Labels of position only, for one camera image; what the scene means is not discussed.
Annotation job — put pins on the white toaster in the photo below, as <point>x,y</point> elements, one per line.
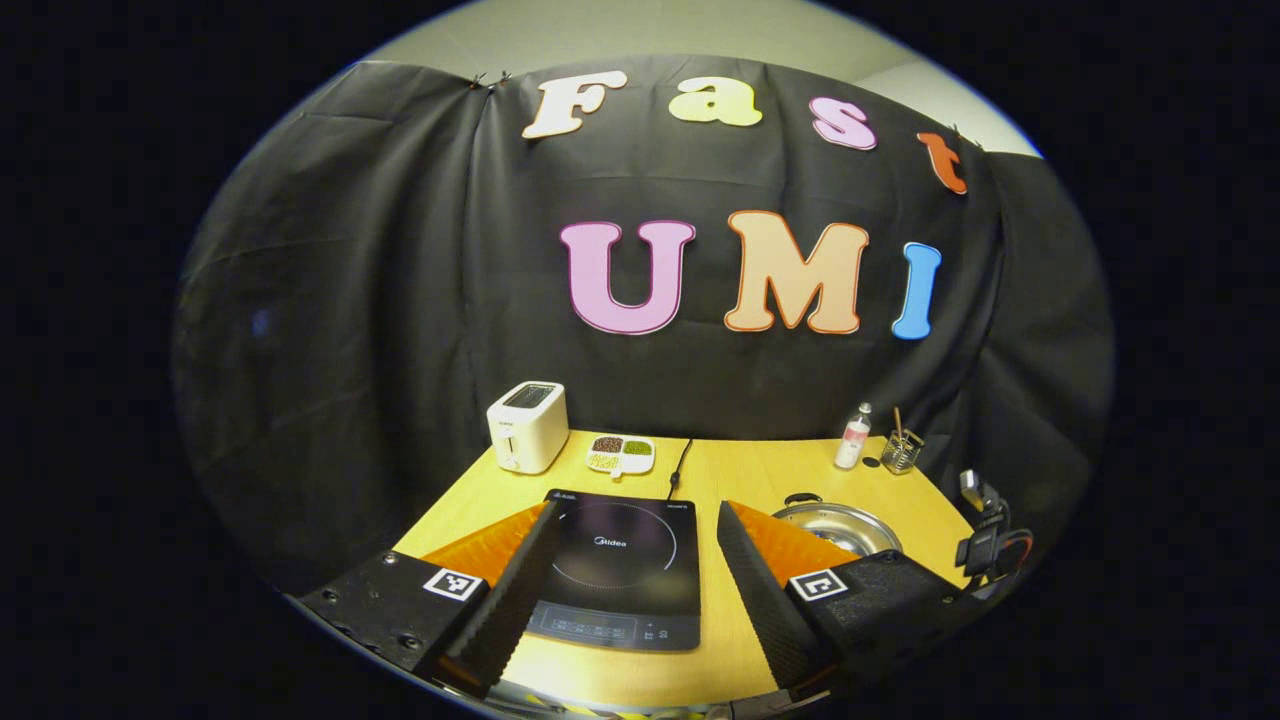
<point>525,430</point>

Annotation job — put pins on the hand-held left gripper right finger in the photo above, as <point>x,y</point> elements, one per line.
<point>765,600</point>

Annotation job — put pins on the clear bottle with pink label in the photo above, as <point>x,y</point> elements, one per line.
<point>852,445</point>

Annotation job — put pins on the white divided dish with beans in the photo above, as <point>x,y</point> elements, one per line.
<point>620,455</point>

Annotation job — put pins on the black induction cooktop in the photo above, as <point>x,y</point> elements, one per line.
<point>620,570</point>

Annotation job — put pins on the black backdrop cloth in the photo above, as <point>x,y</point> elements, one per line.
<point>350,300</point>

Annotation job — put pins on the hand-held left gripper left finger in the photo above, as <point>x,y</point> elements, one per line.
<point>510,600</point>

